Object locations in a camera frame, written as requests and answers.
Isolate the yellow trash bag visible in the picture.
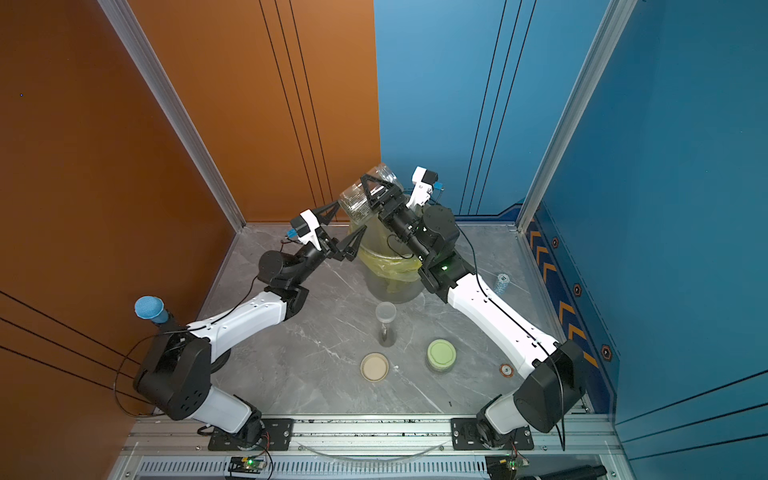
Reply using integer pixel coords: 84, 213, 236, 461
357, 218, 421, 283

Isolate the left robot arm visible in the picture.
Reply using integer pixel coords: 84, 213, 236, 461
133, 202, 366, 450

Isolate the blue foam-tipped microphone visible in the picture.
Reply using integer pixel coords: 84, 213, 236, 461
134, 295, 175, 330

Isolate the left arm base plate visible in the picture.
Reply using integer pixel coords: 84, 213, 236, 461
207, 418, 294, 452

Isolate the tall jar with clear lid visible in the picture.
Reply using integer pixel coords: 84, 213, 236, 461
375, 302, 397, 347

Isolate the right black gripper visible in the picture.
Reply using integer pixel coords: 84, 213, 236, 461
367, 176, 438, 267

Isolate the black tube at bottom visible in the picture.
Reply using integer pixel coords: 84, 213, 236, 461
520, 465, 608, 480

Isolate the aluminium front rail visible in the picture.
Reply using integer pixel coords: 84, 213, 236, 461
109, 413, 633, 479

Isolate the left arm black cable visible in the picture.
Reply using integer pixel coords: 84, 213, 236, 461
112, 287, 259, 418

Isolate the mesh trash bin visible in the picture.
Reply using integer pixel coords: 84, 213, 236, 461
357, 217, 424, 304

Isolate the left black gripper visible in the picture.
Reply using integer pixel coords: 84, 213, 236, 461
290, 204, 361, 291

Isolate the glass jar with tea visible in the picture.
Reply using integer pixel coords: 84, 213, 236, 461
338, 163, 404, 224

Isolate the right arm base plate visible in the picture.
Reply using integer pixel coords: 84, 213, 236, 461
450, 417, 535, 451

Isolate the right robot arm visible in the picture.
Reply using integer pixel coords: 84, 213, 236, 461
361, 174, 589, 448

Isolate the jar with green lid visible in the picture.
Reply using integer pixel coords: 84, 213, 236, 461
426, 339, 457, 373

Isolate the left green circuit board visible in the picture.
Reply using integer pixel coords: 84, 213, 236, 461
227, 456, 269, 478

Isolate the cream jar lid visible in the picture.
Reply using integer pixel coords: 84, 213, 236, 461
360, 352, 390, 383

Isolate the red poker chip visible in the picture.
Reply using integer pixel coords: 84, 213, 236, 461
499, 364, 515, 378

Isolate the right circuit board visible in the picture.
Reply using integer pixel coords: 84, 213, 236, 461
499, 455, 530, 477

